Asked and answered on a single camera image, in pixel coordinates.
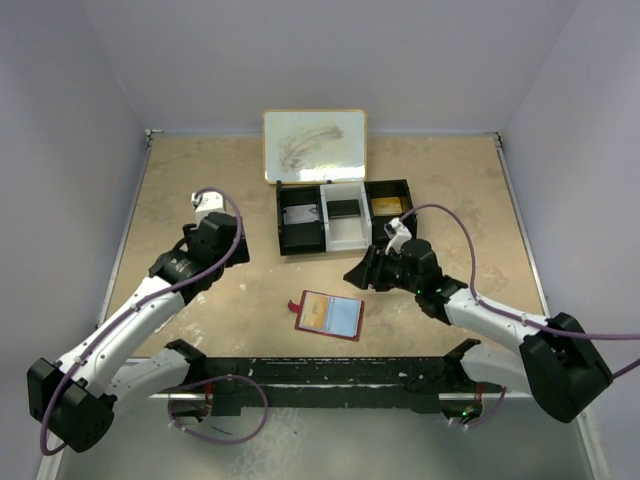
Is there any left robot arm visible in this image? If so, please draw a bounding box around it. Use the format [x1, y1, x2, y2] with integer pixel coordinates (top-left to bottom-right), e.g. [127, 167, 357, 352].
[27, 212, 250, 456]

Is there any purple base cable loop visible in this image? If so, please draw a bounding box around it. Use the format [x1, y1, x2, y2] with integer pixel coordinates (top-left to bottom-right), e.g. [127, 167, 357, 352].
[167, 374, 271, 445]

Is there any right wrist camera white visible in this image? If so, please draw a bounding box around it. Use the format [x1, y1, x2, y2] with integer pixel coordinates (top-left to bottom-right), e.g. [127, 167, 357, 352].
[384, 217, 413, 255]

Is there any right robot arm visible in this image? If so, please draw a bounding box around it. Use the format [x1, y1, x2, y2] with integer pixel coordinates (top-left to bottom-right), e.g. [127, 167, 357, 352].
[343, 240, 613, 423]

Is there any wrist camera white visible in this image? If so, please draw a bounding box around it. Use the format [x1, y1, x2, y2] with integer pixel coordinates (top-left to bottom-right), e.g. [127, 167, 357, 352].
[384, 217, 413, 255]
[191, 191, 226, 221]

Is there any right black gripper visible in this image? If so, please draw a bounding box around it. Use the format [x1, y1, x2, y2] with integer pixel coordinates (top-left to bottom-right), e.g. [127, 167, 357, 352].
[343, 245, 421, 294]

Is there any black white three-bin organizer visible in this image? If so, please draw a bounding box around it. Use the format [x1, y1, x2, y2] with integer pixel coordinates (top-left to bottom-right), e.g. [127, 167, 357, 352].
[276, 179, 413, 256]

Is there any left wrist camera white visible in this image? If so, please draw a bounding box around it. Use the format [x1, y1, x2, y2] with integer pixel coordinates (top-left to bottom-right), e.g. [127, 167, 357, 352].
[191, 191, 226, 221]

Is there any small whiteboard with stand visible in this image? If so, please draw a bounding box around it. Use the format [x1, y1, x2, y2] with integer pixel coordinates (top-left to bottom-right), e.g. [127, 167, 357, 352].
[262, 109, 368, 185]

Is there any silver credit card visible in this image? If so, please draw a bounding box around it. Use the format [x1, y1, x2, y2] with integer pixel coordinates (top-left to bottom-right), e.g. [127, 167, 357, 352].
[283, 204, 319, 225]

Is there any red card holder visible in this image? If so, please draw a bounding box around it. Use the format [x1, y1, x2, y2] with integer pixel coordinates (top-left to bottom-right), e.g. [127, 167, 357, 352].
[287, 290, 365, 342]

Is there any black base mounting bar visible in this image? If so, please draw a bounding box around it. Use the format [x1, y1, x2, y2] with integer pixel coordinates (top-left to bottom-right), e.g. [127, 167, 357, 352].
[199, 357, 477, 415]

